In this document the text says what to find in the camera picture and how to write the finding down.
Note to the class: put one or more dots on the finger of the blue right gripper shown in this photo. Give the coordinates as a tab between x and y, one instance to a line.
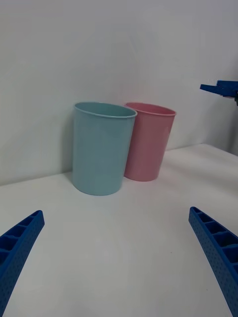
229	83
220	90

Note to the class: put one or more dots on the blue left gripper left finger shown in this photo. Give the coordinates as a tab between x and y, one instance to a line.
17	255

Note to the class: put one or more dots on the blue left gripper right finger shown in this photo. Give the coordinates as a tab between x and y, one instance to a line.
218	252

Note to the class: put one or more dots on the pink plastic bin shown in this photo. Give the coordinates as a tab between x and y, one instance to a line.
148	146

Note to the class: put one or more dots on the pale blue plastic bin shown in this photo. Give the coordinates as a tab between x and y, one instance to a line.
99	148

